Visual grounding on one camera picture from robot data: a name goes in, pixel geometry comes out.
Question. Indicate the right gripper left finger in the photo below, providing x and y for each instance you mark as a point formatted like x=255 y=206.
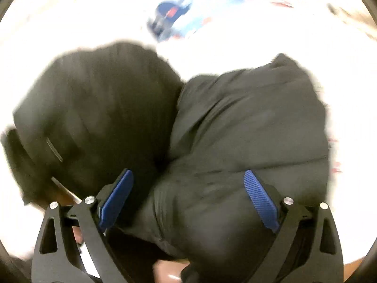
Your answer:
x=56 y=256

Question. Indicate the black puffer jacket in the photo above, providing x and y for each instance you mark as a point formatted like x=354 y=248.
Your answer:
x=94 y=113

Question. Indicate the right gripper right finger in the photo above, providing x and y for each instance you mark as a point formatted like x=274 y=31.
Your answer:
x=306 y=246

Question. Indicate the blue whale curtain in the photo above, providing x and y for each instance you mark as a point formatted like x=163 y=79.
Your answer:
x=179 y=18

